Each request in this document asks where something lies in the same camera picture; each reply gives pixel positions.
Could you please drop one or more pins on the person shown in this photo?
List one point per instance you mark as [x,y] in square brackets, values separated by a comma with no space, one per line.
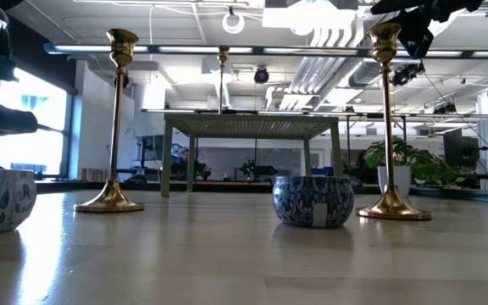
[184,165]

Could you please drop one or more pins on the green plant in white pot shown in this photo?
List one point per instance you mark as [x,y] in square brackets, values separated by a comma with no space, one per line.
[403,180]

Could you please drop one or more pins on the blue patterned candle tin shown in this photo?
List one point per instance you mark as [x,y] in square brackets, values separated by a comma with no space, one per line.
[299,203]

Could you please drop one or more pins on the black background robot arm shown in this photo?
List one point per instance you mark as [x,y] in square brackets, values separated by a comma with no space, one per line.
[254,169]

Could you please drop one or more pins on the blue box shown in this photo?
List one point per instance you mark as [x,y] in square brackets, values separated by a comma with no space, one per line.
[322,170]

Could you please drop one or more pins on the overhead LED light bar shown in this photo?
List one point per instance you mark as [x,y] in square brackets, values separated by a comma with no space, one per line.
[100,48]

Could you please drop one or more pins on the silver ventilation duct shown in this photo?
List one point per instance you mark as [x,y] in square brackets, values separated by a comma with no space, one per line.
[367,74]

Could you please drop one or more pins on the black round ceiling device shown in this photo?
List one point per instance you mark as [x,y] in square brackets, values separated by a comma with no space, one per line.
[127,81]

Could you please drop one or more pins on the black ceiling-mounted device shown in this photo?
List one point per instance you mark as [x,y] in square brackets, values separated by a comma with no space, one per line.
[405,74]

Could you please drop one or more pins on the black monitor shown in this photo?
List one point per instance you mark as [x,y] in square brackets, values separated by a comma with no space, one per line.
[460,150]

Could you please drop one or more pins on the white ceiling light panel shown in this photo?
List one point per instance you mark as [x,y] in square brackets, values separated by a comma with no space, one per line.
[307,14]

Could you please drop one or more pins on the gold candlestick holder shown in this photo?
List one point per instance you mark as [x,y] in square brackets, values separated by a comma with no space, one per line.
[392,209]
[223,54]
[109,204]

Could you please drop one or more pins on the green perforated metal shelf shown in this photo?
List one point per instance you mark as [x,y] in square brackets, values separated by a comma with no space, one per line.
[248,126]

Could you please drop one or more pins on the black background rig frame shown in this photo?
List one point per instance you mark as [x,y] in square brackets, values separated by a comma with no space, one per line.
[422,115]

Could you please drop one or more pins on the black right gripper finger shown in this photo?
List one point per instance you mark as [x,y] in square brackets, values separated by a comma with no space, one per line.
[415,36]

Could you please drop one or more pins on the black overhead camera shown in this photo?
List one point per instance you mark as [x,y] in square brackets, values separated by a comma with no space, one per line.
[261,75]

